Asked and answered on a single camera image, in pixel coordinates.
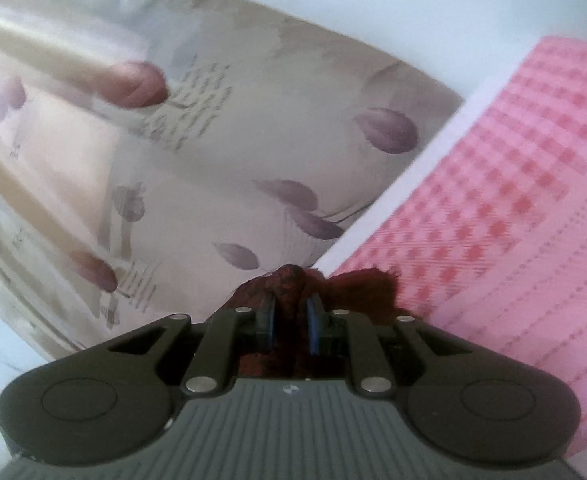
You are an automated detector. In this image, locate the pink woven blanket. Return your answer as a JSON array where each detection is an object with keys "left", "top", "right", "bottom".
[{"left": 331, "top": 35, "right": 587, "bottom": 461}]

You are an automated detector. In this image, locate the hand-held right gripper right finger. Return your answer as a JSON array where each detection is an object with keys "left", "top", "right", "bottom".
[{"left": 305, "top": 293, "right": 475, "bottom": 401}]

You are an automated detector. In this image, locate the maroon fuzzy garment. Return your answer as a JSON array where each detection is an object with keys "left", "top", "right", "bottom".
[{"left": 201, "top": 264, "right": 400, "bottom": 381}]

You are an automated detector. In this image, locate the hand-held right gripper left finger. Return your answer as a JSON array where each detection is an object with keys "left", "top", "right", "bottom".
[{"left": 108, "top": 291, "right": 278, "bottom": 402}]

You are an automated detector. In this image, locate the beige leaf print curtain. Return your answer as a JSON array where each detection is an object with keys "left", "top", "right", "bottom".
[{"left": 0, "top": 0, "right": 467, "bottom": 361}]

